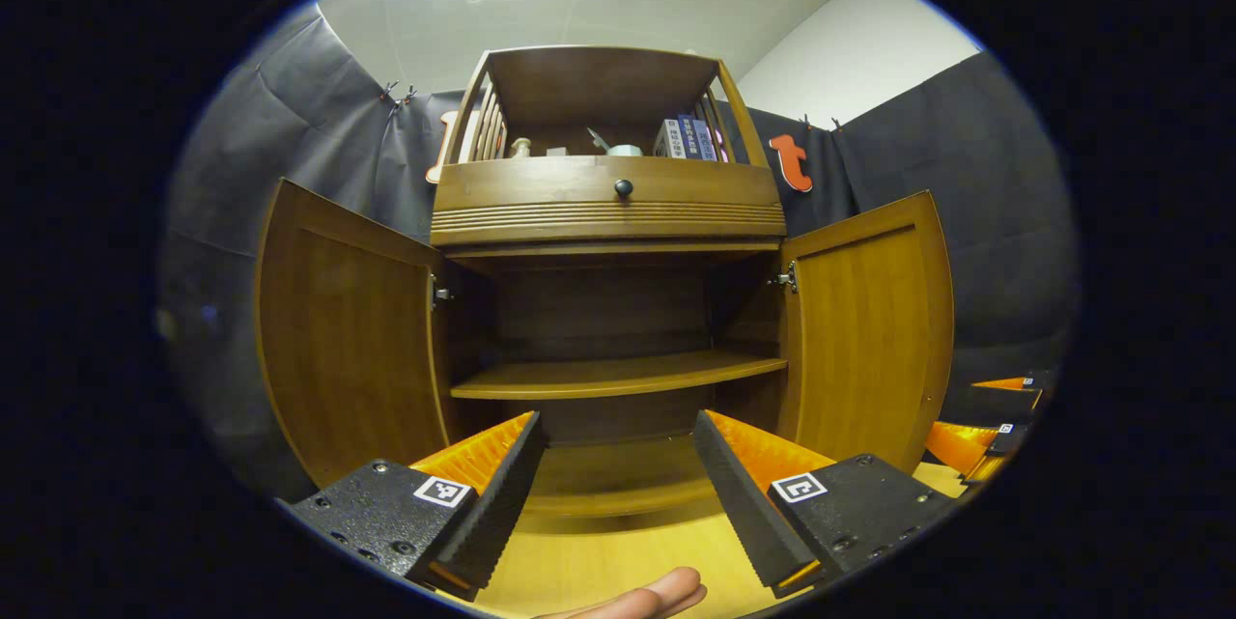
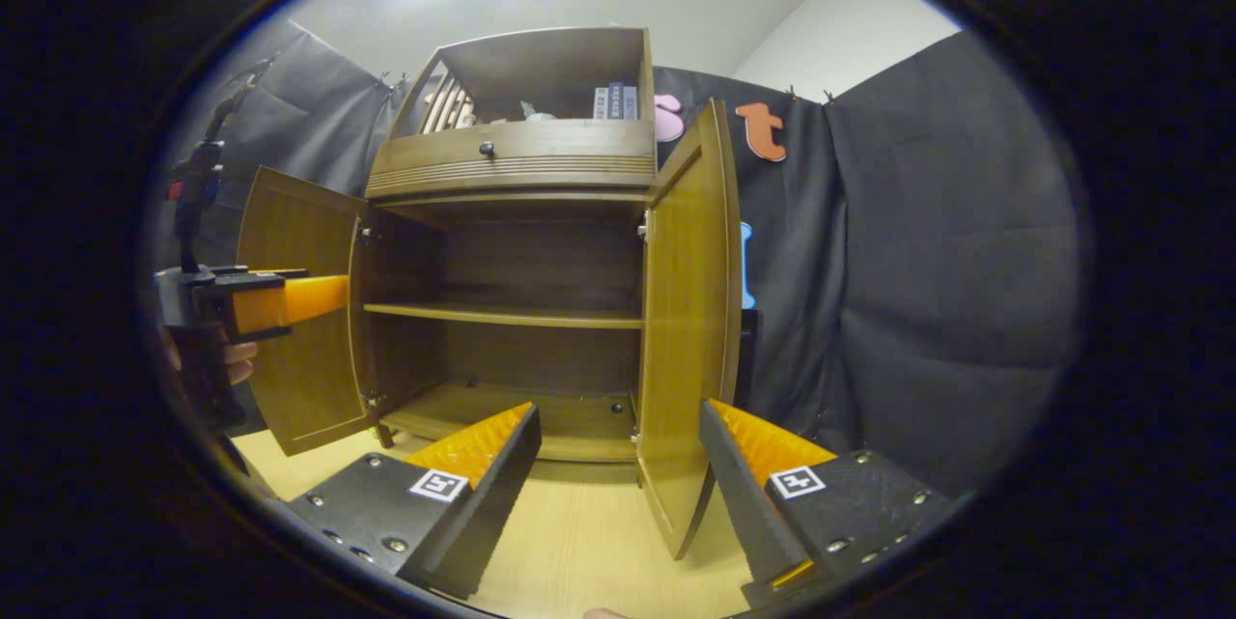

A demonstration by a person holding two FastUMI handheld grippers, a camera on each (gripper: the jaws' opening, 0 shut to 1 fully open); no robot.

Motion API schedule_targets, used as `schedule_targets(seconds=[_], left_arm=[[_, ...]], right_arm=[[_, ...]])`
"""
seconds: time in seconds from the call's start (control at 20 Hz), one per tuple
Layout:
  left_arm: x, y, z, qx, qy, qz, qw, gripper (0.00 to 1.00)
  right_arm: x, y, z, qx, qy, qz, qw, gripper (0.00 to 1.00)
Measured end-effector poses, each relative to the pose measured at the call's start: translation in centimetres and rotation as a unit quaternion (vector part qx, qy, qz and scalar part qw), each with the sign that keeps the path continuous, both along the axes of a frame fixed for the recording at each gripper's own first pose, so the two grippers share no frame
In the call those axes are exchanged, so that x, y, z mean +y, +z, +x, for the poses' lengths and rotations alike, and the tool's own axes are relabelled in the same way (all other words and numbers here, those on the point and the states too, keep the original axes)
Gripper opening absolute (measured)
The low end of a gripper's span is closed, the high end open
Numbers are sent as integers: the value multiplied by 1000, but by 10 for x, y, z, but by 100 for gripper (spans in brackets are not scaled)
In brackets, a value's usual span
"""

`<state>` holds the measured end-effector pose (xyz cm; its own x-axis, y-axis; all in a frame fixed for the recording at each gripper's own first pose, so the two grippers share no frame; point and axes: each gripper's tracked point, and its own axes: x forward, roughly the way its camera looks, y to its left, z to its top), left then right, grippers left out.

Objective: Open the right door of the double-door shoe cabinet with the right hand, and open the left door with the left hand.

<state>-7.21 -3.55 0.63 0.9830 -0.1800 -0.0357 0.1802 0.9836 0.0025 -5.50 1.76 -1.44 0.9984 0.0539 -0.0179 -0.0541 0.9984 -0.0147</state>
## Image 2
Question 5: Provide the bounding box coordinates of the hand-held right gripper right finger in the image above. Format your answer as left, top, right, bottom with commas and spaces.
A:
697, 397, 967, 612

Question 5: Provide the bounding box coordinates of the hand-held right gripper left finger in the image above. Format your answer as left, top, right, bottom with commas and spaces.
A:
285, 401, 544, 601

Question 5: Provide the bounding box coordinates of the wooden shoe cabinet door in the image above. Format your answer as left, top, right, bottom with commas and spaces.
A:
235, 165, 379, 458
635, 98, 744, 562

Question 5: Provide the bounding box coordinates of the wooden cabinet inner shelf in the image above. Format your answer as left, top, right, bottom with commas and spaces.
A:
363, 302, 646, 330

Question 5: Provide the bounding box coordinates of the black backdrop cloth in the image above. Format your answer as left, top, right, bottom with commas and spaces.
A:
159, 15, 1082, 499

